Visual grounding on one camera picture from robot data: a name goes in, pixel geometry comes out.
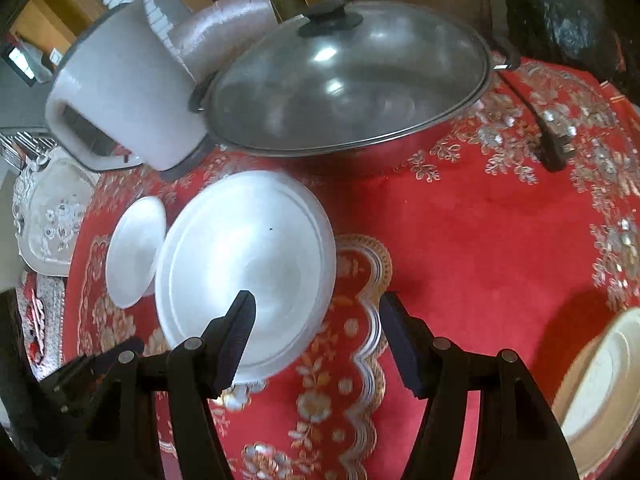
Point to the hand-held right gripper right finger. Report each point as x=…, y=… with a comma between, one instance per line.
x=405, y=350

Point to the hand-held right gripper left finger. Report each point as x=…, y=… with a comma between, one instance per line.
x=235, y=345

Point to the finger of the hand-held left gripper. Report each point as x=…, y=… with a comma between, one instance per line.
x=85, y=375

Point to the large white plate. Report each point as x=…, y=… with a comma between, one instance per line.
x=260, y=240

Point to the cream bowl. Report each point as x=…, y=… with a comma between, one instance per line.
x=600, y=385

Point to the red patterned sofa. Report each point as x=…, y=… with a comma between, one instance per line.
x=37, y=320

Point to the small white plate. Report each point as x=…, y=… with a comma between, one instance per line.
x=132, y=255

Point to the red floral tablecloth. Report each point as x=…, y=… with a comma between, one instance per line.
x=475, y=240

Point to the white floral chair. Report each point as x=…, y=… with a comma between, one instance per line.
x=50, y=210

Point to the white jug with grey rim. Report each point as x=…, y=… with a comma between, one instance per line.
x=130, y=85

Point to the glass wok lid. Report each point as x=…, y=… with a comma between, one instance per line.
x=350, y=75

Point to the pink rolled mat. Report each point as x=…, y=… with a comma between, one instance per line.
x=225, y=25

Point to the black crumpled bag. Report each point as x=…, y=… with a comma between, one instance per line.
x=560, y=25

